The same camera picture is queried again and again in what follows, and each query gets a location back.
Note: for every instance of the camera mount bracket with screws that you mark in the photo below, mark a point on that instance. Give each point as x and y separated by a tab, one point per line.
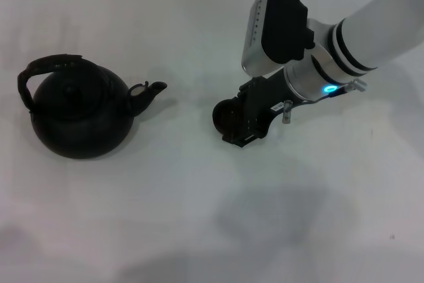
357	85

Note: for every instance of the silver black wrist camera box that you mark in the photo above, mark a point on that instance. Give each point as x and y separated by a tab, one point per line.
281	24

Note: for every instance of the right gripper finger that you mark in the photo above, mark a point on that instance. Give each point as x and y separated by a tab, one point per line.
244	90
240	140

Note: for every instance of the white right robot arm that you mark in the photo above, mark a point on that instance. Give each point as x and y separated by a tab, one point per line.
374	31

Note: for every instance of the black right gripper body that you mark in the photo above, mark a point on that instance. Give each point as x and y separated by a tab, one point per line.
265	97

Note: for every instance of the small dark brown teacup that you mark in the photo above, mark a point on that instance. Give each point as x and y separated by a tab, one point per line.
224	117

